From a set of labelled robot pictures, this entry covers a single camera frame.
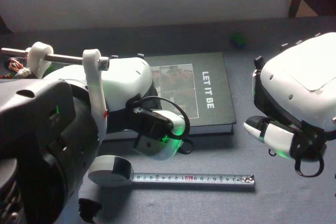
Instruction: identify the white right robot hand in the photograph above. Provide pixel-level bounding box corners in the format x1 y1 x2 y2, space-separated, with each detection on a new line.
243 31 336 178

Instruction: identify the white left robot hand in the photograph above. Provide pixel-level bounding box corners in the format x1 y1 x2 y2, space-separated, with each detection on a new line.
43 52 194 162

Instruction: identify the grey and black tape measure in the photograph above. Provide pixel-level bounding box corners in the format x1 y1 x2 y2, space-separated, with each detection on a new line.
88 155 256 190

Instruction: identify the black Let It Be album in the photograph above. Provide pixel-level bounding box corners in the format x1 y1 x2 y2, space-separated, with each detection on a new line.
104 52 237 141

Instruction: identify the green and blue block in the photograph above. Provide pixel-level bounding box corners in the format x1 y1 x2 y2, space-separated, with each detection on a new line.
230 33 249 50

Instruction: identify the grey table cloth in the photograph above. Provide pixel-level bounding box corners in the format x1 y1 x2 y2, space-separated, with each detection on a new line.
0 16 336 224

